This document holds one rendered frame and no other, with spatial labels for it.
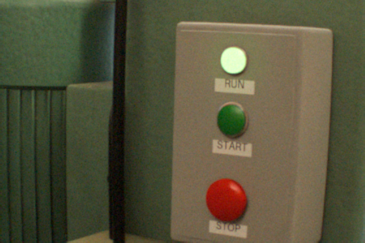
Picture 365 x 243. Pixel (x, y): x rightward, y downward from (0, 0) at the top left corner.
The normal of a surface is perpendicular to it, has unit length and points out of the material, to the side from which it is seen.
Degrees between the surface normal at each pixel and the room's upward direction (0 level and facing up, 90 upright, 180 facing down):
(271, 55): 90
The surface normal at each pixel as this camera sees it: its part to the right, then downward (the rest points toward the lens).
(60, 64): 0.29, 0.11
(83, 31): 0.53, 0.10
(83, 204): -0.52, 0.07
